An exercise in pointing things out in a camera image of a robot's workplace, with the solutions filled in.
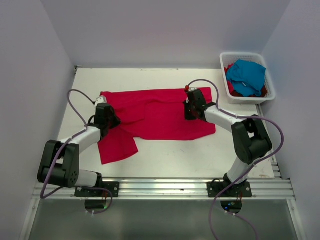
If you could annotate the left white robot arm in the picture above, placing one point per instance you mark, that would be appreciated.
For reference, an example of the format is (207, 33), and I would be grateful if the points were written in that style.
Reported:
(60, 162)

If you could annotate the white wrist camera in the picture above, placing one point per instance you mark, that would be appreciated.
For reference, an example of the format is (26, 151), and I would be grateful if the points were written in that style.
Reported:
(100, 100)
(188, 89)

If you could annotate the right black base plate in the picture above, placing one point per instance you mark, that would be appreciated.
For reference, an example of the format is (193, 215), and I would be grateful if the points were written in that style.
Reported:
(242, 190)

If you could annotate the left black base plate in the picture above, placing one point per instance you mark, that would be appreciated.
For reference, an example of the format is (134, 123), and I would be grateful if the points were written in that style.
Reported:
(106, 189)

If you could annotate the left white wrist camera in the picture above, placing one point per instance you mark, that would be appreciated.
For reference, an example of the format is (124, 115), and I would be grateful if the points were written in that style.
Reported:
(100, 100)

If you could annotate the aluminium mounting rail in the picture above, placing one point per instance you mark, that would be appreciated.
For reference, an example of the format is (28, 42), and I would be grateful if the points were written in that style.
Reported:
(196, 189)

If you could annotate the white plastic basket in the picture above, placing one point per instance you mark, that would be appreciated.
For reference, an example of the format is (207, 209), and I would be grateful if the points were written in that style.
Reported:
(228, 58)

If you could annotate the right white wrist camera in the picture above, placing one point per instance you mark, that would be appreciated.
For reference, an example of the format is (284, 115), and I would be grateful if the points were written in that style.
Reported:
(188, 89)

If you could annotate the crimson red t shirt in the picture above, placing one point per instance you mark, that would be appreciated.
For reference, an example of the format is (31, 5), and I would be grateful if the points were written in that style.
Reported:
(156, 114)

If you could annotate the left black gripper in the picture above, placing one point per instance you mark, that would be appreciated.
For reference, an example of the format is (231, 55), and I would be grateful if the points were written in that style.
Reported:
(117, 121)

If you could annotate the dark red t shirt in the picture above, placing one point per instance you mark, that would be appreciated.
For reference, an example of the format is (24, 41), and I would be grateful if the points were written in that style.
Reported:
(236, 94)

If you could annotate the blue t shirt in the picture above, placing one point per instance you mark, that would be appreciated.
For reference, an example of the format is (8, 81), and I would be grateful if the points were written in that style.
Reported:
(247, 78)

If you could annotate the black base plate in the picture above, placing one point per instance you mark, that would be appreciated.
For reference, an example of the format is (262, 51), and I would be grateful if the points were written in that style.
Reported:
(106, 189)
(242, 190)

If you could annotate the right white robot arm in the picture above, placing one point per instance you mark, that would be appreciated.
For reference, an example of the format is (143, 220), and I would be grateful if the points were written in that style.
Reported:
(250, 139)

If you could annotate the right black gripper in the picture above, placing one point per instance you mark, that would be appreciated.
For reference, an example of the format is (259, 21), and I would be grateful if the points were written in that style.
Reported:
(187, 116)

